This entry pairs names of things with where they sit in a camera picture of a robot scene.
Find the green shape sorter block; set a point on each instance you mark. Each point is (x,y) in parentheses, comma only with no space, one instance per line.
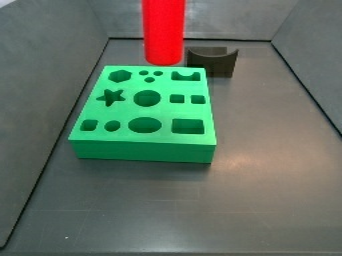
(147,113)

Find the black curved cradle block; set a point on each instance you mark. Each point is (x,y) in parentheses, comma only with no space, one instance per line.
(216,59)

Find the red round cylinder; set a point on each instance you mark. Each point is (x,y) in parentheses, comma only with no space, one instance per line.
(163,27)

